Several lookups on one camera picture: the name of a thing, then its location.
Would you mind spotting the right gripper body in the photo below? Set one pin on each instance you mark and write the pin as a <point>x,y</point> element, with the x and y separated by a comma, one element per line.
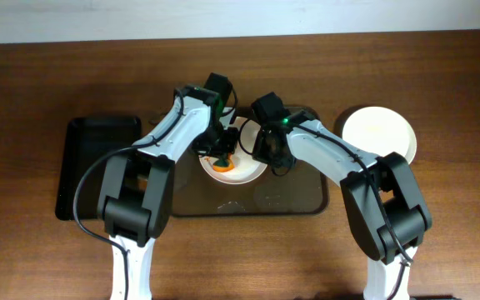
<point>272,156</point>

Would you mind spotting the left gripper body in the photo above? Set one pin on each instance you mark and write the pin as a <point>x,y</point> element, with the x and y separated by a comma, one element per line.
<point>217,149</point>

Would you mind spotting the orange green scrub sponge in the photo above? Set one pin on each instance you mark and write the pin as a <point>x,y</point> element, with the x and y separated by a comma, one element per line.
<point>223,164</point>

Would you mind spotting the cream round plate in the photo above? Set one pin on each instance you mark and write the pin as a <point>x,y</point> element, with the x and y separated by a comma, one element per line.
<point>245,168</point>

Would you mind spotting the white round plate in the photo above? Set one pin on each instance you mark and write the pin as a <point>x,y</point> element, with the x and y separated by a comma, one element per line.
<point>382,131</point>

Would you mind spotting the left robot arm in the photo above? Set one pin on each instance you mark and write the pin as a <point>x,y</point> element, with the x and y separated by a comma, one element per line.
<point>136,196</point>

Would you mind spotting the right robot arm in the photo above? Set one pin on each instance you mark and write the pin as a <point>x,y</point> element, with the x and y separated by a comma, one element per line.
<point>385,208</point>

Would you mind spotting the brown plastic serving tray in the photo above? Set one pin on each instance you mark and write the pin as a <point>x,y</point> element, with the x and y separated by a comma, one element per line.
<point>301,191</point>

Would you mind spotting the black plastic tray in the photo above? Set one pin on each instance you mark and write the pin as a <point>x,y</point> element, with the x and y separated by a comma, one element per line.
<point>87,139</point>

